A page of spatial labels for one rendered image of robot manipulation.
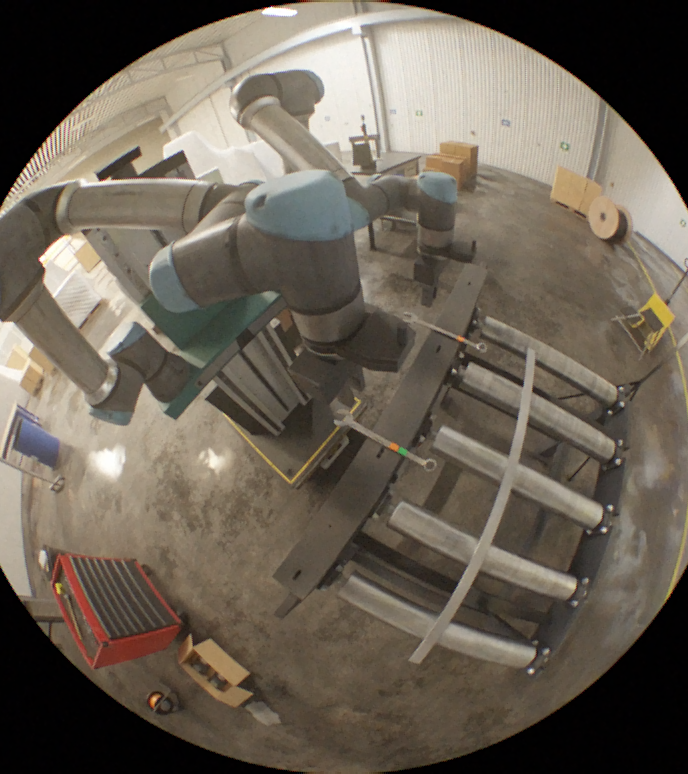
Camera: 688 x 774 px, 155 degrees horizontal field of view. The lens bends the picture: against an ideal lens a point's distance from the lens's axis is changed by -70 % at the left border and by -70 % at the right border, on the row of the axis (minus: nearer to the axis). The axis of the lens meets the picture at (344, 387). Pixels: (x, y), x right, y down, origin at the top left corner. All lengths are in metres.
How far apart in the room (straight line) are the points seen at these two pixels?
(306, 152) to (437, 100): 10.30
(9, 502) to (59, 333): 4.20
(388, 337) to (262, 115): 0.50
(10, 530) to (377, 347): 4.54
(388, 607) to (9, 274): 1.09
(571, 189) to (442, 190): 7.30
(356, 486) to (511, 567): 0.61
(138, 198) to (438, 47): 10.86
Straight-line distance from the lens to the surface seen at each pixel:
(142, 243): 0.85
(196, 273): 0.23
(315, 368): 0.28
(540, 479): 0.98
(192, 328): 0.87
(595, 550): 1.23
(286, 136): 0.54
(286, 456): 1.55
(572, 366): 1.30
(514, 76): 10.51
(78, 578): 2.20
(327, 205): 0.18
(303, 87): 0.71
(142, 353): 0.69
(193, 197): 0.35
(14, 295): 0.48
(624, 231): 7.14
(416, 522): 0.82
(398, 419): 0.60
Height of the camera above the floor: 1.72
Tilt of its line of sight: 60 degrees down
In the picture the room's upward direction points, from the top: 18 degrees counter-clockwise
